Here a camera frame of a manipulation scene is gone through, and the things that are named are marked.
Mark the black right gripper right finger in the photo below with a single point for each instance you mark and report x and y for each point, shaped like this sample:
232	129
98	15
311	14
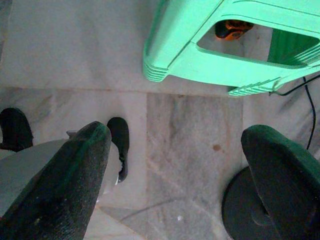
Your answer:
287	187

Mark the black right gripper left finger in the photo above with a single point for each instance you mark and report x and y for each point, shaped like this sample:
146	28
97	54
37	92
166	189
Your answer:
57	187

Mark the black round disc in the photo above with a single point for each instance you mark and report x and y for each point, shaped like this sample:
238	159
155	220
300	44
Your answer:
240	200

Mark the black robot right foot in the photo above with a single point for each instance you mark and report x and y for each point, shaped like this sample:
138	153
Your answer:
120	140

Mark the orange and black object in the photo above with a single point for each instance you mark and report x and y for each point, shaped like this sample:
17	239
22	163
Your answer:
233	33

